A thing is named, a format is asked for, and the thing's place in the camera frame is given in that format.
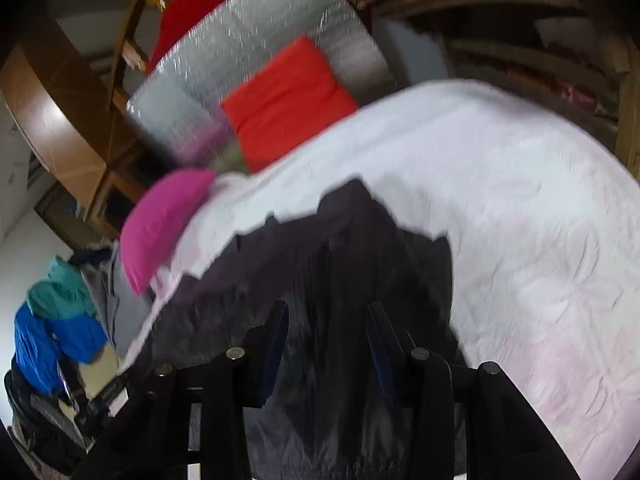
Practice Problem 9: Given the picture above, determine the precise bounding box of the grey cloth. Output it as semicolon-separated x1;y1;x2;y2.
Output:
80;242;156;356

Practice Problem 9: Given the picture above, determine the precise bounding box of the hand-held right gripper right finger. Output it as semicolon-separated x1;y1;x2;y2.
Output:
365;301;581;480

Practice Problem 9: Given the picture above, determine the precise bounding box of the silver foil mat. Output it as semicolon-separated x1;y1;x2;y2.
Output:
125;0;391;168

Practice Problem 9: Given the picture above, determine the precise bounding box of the wooden headboard rail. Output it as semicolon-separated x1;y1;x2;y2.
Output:
107;0;173;116

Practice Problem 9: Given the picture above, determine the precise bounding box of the white bed sheet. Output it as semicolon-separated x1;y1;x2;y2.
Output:
117;80;640;480

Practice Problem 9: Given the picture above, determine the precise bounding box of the teal garment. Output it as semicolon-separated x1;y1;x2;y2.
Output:
26;255;99;322

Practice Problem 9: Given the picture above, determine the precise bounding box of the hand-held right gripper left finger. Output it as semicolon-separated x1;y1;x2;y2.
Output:
72;301;290;480

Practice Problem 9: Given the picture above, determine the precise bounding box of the blue jacket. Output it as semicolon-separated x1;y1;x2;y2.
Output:
12;305;108;397

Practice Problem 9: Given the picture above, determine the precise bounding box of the pink garment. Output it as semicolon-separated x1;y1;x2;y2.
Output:
120;169;217;296

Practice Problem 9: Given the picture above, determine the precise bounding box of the black puffer jacket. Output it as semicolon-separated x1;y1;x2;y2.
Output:
120;177;471;480

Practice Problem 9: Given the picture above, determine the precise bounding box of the red cloth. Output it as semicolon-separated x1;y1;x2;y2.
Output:
221;36;360;173
145;0;286;76

